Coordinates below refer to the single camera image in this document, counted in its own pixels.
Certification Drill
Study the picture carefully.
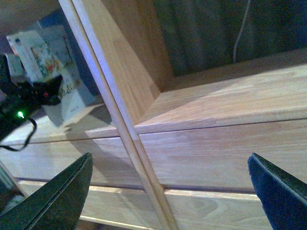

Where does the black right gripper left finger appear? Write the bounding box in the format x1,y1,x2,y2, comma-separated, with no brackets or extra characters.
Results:
0,153,93,230

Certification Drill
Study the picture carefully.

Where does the dark grey curtain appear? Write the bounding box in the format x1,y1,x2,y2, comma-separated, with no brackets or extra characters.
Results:
153,0,307,76

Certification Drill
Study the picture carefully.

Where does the black cable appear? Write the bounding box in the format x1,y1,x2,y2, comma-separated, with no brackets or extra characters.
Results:
0,117,37,151

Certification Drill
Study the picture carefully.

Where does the light wooden bookshelf unit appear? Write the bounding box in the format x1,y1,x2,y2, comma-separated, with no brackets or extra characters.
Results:
73,0,307,230
0,0,178,230

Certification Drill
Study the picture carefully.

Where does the white cord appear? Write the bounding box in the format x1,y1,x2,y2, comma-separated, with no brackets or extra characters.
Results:
233,0,251,63

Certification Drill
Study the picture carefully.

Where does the pale book behind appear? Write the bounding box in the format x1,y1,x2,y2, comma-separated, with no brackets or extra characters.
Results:
5,53,24,77

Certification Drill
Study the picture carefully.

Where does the white illustrated book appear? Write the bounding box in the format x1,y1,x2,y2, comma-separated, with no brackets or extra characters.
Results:
7,25,95,126

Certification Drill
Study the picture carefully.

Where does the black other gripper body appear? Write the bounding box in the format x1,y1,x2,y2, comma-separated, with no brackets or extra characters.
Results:
0,54,63,140

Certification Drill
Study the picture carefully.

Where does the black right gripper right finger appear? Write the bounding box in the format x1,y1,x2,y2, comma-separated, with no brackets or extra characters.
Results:
248,153,307,230

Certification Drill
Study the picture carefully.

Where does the light wooden bookshelf left unit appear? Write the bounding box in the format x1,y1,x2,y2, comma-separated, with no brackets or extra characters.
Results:
0,0,178,230

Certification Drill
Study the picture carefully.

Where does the light wooden bookshelf right unit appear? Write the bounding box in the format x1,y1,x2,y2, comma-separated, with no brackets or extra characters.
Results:
73,0,307,230

